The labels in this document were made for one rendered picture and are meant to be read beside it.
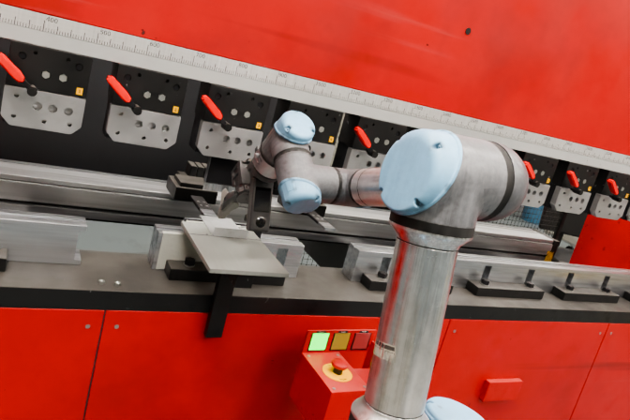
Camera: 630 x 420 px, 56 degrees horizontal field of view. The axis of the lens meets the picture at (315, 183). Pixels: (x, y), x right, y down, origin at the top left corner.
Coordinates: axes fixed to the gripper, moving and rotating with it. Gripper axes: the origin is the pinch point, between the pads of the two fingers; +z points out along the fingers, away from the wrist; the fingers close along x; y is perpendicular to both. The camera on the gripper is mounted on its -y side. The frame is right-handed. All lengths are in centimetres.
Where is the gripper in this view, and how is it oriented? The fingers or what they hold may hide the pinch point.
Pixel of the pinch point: (233, 218)
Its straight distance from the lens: 140.0
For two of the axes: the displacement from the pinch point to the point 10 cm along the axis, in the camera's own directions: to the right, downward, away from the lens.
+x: -8.7, -1.3, -4.7
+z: -4.6, 5.2, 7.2
